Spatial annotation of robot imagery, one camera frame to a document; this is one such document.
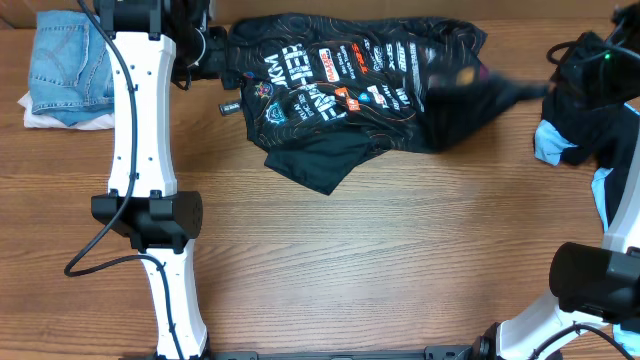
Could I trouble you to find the black printed cycling jersey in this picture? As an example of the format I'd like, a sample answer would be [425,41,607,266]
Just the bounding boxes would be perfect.
[227,13,548,195]

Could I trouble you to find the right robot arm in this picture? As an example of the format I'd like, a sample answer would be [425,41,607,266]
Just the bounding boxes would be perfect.
[425,4,639,360]

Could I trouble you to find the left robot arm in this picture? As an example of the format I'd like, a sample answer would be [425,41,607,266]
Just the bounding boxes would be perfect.
[91,0,226,359]

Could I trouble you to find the folded blue jeans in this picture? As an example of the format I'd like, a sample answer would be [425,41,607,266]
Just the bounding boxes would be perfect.
[28,10,114,126]

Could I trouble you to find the folded white cloth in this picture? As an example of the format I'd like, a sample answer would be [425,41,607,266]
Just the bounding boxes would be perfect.
[17,92,116,132]

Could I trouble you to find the black and light-blue garment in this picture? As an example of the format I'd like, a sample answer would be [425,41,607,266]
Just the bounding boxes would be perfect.
[533,74,640,356]

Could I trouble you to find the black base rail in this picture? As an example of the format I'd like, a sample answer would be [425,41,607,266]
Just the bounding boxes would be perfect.
[119,344,476,360]

